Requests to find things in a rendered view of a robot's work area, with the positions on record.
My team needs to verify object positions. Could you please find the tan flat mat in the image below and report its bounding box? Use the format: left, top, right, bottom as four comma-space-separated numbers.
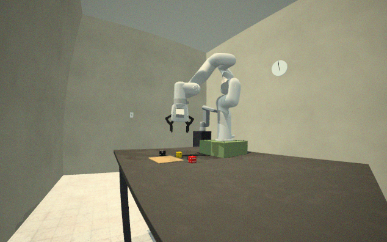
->
149, 156, 183, 164

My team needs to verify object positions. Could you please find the red die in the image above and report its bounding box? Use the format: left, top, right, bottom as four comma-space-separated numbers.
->
188, 156, 197, 163

